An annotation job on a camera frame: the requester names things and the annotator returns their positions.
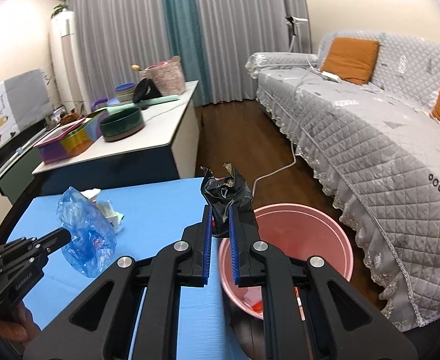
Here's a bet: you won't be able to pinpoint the blue plastic bag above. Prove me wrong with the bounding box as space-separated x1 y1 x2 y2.
57 187 117 278

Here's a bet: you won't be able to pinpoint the white paper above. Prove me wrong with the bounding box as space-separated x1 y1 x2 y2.
81 189 101 203

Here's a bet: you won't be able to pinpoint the green printed wrapper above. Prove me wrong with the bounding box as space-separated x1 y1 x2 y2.
95 200 124 233

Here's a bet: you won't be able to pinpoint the black plastic bag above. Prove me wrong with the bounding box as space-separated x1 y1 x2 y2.
201 163 256 238

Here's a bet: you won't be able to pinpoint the pink plastic trash bucket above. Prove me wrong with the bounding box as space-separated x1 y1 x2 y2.
219 203 353 320

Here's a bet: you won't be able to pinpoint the person's left hand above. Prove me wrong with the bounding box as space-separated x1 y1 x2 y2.
0 301 41 346

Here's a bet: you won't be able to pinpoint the blue table mat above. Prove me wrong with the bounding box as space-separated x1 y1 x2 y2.
10 178 246 359

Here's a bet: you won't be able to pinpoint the colourful storage box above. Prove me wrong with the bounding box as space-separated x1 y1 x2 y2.
34 109 109 164

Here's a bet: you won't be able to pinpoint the dark green round tin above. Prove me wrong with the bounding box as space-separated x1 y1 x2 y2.
100 107 144 142

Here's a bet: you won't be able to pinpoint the television with grey cover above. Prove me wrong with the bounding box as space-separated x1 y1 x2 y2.
0 69 52 148

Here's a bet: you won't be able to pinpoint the white and navy coffee table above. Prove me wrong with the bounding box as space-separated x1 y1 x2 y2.
32 81 200 196

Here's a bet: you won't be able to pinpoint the white standing air conditioner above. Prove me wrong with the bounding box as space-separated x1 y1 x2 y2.
49 10 83 114

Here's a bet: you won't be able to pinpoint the stacked plastic bowls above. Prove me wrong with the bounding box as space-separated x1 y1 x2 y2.
115 82 136 102

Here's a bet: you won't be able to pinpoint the grey quilted sofa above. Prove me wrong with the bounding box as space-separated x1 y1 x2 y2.
246 31 440 332

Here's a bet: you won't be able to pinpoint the light green flat board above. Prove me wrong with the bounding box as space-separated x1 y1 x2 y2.
135 95 180 110

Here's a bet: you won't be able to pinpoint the black cap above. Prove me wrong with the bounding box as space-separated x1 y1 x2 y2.
132 78 162 104

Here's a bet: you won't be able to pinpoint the pink fabric basket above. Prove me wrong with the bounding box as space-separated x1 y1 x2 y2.
139 55 186 96

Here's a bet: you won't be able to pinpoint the grey curtain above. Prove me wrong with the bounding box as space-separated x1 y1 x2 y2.
66 0 312 103

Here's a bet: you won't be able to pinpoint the teal curtain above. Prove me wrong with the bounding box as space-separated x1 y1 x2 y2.
162 0 212 107

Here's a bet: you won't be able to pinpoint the white floor lamp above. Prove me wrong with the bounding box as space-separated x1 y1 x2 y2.
285 16 309 53

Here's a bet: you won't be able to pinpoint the white power cable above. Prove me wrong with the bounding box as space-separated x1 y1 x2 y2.
250 58 341 199

